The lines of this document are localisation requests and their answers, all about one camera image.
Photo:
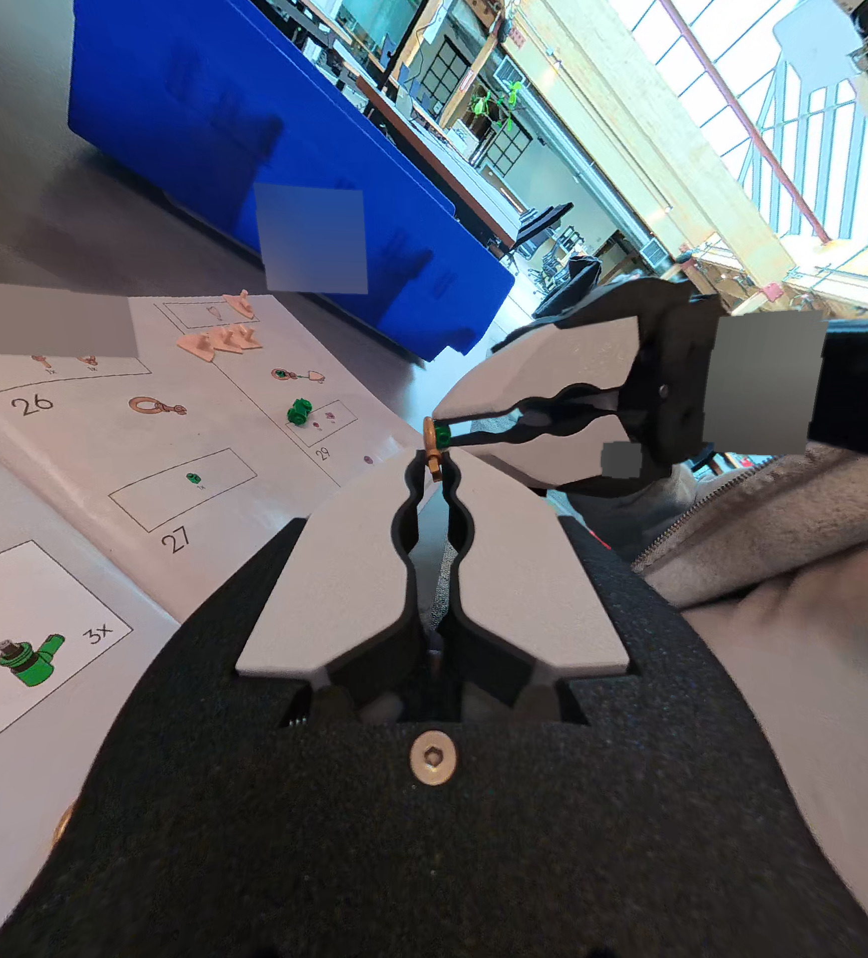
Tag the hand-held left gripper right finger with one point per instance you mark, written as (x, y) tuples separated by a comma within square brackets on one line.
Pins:
[(531, 591)]

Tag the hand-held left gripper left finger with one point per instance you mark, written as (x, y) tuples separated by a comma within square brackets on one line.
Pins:
[(329, 591)]

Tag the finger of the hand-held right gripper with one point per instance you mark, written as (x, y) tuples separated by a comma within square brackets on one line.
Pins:
[(553, 460), (553, 359)]

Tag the small green stud toy piece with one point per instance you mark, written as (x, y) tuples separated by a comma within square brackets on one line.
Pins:
[(443, 435)]

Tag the black office chair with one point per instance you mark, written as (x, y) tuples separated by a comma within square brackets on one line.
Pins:
[(546, 224)]

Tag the green toy brick piece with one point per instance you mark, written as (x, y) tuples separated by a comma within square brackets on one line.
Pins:
[(299, 411)]

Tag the person's beige hoodie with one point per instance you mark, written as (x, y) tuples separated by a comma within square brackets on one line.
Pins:
[(778, 636)]

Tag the white instruction booklet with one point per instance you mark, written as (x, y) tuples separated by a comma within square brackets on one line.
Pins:
[(104, 464)]

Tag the hanging green plant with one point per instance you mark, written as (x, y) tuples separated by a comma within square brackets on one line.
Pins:
[(495, 105)]

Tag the pink petal toy piece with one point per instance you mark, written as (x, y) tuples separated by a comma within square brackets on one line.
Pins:
[(239, 303), (224, 340), (196, 346), (249, 338)]

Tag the blue plastic bin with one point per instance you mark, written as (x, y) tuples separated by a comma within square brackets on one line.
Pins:
[(216, 150)]

